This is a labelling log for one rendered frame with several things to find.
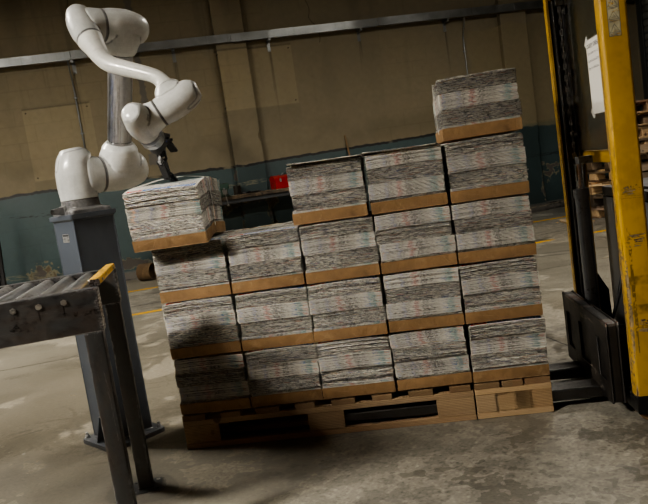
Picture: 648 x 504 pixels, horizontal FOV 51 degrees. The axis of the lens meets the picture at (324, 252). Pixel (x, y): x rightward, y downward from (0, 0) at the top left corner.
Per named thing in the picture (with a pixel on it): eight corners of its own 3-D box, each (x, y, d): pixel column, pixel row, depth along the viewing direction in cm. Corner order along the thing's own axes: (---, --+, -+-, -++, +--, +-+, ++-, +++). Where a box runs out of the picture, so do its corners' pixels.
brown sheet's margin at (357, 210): (303, 217, 297) (302, 208, 297) (369, 208, 294) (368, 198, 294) (293, 225, 260) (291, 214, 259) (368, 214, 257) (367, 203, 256)
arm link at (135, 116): (142, 151, 248) (172, 131, 248) (123, 129, 233) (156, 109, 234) (129, 130, 252) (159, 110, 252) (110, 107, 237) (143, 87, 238)
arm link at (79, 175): (54, 203, 292) (44, 151, 289) (95, 197, 303) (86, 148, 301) (68, 200, 279) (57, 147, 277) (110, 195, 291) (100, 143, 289)
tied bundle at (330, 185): (304, 219, 297) (296, 166, 295) (371, 209, 295) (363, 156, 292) (293, 227, 260) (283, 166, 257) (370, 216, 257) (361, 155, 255)
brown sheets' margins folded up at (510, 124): (462, 355, 299) (433, 133, 288) (530, 347, 295) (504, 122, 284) (472, 383, 261) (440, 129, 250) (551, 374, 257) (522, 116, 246)
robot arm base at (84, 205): (43, 218, 289) (40, 205, 288) (92, 211, 304) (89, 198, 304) (62, 216, 276) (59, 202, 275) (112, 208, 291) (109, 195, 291)
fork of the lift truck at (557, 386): (335, 416, 280) (334, 406, 280) (599, 388, 268) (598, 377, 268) (333, 425, 271) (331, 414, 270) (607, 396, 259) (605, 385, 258)
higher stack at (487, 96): (465, 387, 300) (427, 90, 286) (535, 379, 297) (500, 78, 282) (476, 420, 262) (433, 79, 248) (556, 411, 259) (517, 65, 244)
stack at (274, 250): (210, 415, 314) (179, 236, 304) (467, 387, 300) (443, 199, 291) (185, 450, 275) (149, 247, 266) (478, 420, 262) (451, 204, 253)
